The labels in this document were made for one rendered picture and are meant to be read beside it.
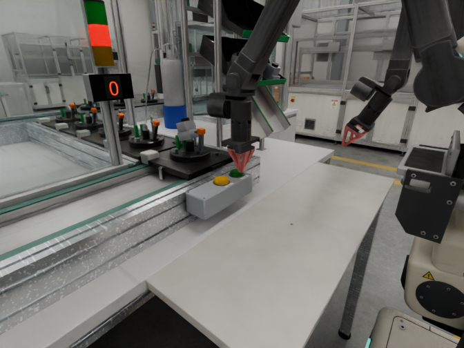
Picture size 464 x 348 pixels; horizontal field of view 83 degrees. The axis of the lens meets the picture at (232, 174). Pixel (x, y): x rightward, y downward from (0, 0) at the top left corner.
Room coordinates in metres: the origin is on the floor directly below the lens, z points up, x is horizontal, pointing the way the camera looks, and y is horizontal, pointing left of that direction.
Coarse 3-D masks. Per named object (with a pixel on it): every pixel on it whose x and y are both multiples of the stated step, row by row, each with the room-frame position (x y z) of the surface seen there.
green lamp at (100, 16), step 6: (84, 6) 0.78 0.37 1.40; (90, 6) 0.77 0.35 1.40; (96, 6) 0.77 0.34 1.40; (102, 6) 0.78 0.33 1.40; (90, 12) 0.77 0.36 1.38; (96, 12) 0.77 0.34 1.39; (102, 12) 0.78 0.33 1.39; (90, 18) 0.77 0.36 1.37; (96, 18) 0.77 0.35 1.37; (102, 18) 0.78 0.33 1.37; (102, 24) 0.78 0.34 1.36
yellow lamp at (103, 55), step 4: (92, 48) 0.78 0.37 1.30; (96, 48) 0.77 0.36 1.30; (100, 48) 0.77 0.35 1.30; (104, 48) 0.77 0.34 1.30; (108, 48) 0.78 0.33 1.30; (96, 52) 0.77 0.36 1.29; (100, 52) 0.77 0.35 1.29; (104, 52) 0.77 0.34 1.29; (108, 52) 0.78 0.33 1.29; (112, 52) 0.79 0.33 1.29; (96, 56) 0.77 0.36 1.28; (100, 56) 0.77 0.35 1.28; (104, 56) 0.77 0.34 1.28; (108, 56) 0.78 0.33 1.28; (112, 56) 0.79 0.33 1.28; (96, 60) 0.77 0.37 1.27; (100, 60) 0.77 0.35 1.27; (104, 60) 0.77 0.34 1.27; (108, 60) 0.78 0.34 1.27; (112, 60) 0.79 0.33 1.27; (96, 64) 0.77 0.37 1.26; (100, 64) 0.77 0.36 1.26; (104, 64) 0.77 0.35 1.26; (108, 64) 0.77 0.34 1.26; (112, 64) 0.78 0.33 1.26
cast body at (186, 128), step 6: (180, 120) 0.87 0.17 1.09; (186, 120) 0.86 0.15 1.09; (192, 120) 0.88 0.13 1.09; (180, 126) 0.86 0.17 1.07; (186, 126) 0.85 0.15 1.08; (192, 126) 0.87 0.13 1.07; (180, 132) 0.86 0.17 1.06; (186, 132) 0.84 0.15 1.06; (192, 132) 0.84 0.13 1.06; (180, 138) 0.86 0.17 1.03; (186, 138) 0.84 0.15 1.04; (192, 138) 0.84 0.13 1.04
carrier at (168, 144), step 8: (152, 120) 1.08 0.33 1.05; (136, 128) 1.04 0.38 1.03; (144, 128) 1.02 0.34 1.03; (152, 128) 1.08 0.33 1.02; (136, 136) 1.03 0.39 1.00; (144, 136) 1.01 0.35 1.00; (160, 136) 1.06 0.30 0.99; (120, 144) 1.01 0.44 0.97; (128, 144) 1.00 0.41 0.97; (136, 144) 0.96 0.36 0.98; (144, 144) 0.96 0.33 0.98; (152, 144) 0.97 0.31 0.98; (160, 144) 0.99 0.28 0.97; (168, 144) 1.01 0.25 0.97; (128, 152) 0.91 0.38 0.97; (136, 152) 0.91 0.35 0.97
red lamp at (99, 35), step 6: (90, 24) 0.77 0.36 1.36; (96, 24) 0.77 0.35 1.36; (90, 30) 0.77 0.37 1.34; (96, 30) 0.77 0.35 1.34; (102, 30) 0.77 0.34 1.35; (108, 30) 0.79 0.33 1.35; (90, 36) 0.77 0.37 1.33; (96, 36) 0.77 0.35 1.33; (102, 36) 0.77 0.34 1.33; (108, 36) 0.79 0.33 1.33; (90, 42) 0.78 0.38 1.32; (96, 42) 0.77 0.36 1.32; (102, 42) 0.77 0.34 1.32; (108, 42) 0.78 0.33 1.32
